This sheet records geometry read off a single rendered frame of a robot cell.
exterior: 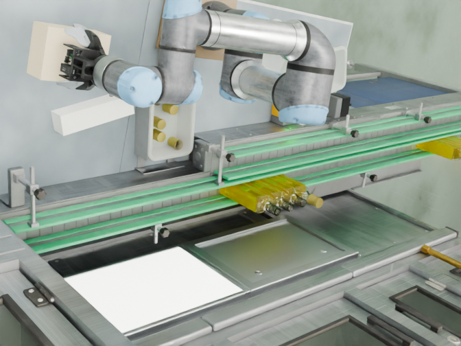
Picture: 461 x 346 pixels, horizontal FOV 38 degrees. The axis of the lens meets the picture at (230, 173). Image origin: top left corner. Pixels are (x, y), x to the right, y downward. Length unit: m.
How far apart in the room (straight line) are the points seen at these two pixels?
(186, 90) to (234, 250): 0.88
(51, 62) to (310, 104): 0.60
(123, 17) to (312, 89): 0.72
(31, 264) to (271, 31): 0.70
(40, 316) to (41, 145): 0.94
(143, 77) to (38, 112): 0.76
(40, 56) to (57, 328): 0.67
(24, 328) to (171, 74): 0.57
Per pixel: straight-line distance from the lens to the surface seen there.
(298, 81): 1.62
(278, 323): 1.91
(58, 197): 2.03
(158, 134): 2.19
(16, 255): 1.36
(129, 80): 1.31
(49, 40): 1.58
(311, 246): 2.25
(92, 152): 2.15
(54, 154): 2.09
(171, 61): 1.38
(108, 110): 2.06
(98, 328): 1.13
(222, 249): 2.17
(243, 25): 1.47
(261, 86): 1.81
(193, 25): 1.39
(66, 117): 2.00
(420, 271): 2.29
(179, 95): 1.40
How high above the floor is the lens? 2.53
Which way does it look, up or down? 45 degrees down
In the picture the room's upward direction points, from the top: 117 degrees clockwise
